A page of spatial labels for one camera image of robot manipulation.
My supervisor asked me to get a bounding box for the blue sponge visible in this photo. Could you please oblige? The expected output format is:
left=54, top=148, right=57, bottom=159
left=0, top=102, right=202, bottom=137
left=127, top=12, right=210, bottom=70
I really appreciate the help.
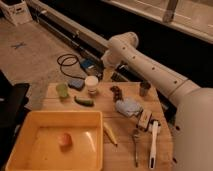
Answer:
left=68, top=79, right=84, bottom=91

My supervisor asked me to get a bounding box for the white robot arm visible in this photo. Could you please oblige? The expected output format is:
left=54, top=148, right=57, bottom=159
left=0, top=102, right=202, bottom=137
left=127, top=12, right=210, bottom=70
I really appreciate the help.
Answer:
left=102, top=32, right=213, bottom=171

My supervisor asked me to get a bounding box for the white lidded cup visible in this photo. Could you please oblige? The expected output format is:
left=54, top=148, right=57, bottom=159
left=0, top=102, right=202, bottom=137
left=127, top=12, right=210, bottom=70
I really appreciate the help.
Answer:
left=85, top=76, right=99, bottom=95

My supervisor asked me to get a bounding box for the blue device on floor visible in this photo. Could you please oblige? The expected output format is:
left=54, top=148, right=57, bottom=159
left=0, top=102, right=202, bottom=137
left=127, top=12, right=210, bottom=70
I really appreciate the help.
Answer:
left=80, top=59, right=94, bottom=70

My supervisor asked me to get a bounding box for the dark grape bunch toy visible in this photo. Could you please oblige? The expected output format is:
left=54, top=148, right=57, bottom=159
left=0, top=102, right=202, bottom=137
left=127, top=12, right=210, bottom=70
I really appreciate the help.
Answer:
left=110, top=86, right=123, bottom=102

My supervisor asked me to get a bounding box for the metal cup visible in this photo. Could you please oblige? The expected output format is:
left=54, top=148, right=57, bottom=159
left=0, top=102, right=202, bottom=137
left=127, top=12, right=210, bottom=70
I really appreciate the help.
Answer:
left=139, top=82, right=151, bottom=97

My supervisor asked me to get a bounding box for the green toy cucumber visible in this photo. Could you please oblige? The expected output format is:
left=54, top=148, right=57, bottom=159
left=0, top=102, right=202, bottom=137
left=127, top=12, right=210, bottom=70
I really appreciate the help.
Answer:
left=74, top=96, right=94, bottom=107

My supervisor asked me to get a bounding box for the light blue cloth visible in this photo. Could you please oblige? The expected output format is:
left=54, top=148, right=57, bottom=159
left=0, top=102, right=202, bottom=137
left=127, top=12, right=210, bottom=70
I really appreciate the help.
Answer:
left=115, top=98, right=143, bottom=117

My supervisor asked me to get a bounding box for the green plastic cup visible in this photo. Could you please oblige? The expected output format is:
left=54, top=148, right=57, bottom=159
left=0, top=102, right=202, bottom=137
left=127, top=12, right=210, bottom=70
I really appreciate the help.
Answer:
left=56, top=83, right=69, bottom=98

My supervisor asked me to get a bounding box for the small brown white box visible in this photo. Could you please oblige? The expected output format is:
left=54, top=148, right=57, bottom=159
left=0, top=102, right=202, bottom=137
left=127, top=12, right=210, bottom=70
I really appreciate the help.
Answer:
left=137, top=109, right=152, bottom=131

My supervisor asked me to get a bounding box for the metal fork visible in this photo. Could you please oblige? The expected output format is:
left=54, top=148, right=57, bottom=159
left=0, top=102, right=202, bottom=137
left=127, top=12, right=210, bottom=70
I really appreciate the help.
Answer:
left=132, top=129, right=139, bottom=167

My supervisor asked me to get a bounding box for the black chair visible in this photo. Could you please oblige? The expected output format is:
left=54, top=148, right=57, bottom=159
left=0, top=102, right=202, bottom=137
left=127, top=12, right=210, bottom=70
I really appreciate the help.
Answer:
left=0, top=70, right=30, bottom=168

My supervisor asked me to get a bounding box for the yellow plastic tub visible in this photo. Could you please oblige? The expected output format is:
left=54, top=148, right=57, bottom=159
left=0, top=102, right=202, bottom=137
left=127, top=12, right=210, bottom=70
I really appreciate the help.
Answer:
left=6, top=111, right=103, bottom=171

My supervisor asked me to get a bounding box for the white cardboard box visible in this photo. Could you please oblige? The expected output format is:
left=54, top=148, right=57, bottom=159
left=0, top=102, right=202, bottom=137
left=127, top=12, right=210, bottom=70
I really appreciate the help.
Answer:
left=0, top=0, right=32, bottom=26

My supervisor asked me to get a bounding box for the black cable loop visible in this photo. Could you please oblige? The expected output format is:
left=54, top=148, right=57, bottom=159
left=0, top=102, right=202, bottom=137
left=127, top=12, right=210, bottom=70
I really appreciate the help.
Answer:
left=56, top=53, right=86, bottom=80

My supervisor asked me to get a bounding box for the white handled brush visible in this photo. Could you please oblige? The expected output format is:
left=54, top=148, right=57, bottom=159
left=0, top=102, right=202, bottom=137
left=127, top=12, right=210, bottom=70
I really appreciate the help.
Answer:
left=149, top=121, right=158, bottom=169

